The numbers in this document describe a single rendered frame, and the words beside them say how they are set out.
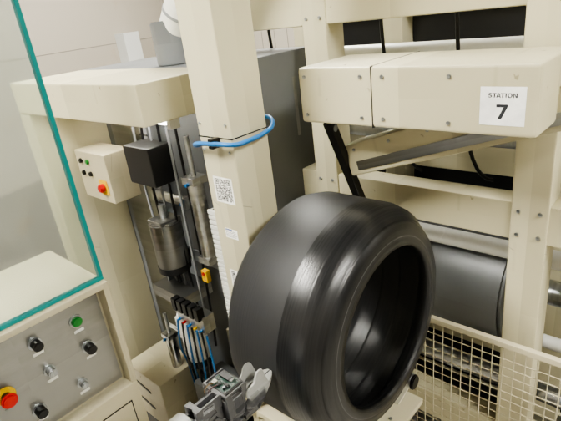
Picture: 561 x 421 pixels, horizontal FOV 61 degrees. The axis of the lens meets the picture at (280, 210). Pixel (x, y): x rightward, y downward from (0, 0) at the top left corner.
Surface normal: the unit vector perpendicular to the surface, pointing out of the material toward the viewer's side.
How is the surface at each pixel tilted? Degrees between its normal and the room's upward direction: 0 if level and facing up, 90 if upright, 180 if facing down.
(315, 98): 90
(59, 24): 90
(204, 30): 90
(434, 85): 90
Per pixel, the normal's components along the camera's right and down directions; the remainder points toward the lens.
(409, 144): -0.66, 0.36
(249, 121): 0.74, 0.18
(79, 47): 0.92, 0.04
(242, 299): -0.63, -0.14
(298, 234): -0.38, -0.68
